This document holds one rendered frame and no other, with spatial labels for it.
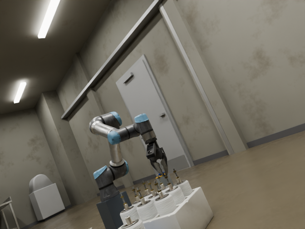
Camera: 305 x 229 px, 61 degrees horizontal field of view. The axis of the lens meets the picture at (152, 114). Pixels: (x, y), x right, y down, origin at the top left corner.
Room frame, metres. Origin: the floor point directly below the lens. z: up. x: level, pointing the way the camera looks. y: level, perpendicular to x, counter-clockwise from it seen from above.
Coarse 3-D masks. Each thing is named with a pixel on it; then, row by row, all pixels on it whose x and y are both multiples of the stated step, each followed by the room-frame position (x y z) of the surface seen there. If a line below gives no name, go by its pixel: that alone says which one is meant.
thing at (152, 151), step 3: (150, 144) 1.44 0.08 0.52; (153, 144) 1.43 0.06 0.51; (147, 147) 1.43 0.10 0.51; (150, 147) 1.42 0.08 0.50; (153, 147) 1.40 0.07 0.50; (147, 150) 1.40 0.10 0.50; (150, 150) 1.39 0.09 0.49; (153, 150) 1.37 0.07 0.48; (147, 153) 1.38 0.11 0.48; (150, 153) 1.36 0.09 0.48; (153, 153) 1.36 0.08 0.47; (147, 156) 1.36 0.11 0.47; (150, 156) 1.36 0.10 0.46; (153, 156) 1.36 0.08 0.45
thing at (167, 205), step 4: (168, 196) 1.33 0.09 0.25; (160, 200) 1.31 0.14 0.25; (164, 200) 1.31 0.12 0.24; (168, 200) 1.31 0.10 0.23; (172, 200) 1.34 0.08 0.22; (156, 204) 1.32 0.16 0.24; (160, 204) 1.31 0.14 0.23; (164, 204) 1.31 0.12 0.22; (168, 204) 1.31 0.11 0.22; (172, 204) 1.32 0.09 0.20; (160, 208) 1.31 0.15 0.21; (164, 208) 1.31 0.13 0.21; (168, 208) 1.31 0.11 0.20; (172, 208) 1.32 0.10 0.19; (176, 208) 1.34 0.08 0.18; (160, 212) 1.32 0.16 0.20; (164, 212) 1.31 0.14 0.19; (168, 212) 1.31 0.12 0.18
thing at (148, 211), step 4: (148, 204) 1.37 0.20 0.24; (152, 204) 1.39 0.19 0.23; (140, 208) 1.37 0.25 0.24; (144, 208) 1.36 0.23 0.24; (148, 208) 1.37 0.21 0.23; (152, 208) 1.38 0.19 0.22; (140, 212) 1.37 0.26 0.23; (144, 212) 1.36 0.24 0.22; (148, 212) 1.36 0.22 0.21; (152, 212) 1.37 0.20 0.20; (156, 212) 1.39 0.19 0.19; (140, 216) 1.38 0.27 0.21; (144, 216) 1.36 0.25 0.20; (148, 216) 1.36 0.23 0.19; (152, 216) 1.37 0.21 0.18; (144, 220) 1.37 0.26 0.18
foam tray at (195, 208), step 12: (192, 192) 1.53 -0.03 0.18; (180, 204) 1.37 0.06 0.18; (192, 204) 1.43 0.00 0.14; (204, 204) 1.54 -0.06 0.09; (156, 216) 1.35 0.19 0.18; (168, 216) 1.27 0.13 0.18; (180, 216) 1.28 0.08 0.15; (192, 216) 1.38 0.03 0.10; (204, 216) 1.49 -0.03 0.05; (120, 228) 1.44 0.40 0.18; (156, 228) 1.31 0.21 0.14; (168, 228) 1.28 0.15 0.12; (180, 228) 1.25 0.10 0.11; (192, 228) 1.34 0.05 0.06; (204, 228) 1.44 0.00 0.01
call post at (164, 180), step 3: (168, 174) 1.81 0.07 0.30; (162, 177) 1.77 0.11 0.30; (168, 177) 1.80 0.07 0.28; (162, 180) 1.77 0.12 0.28; (165, 180) 1.76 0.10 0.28; (171, 180) 1.81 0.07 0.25; (159, 183) 1.78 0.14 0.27; (165, 183) 1.76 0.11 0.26; (171, 183) 1.80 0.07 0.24; (159, 186) 1.79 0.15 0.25; (165, 186) 1.77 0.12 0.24
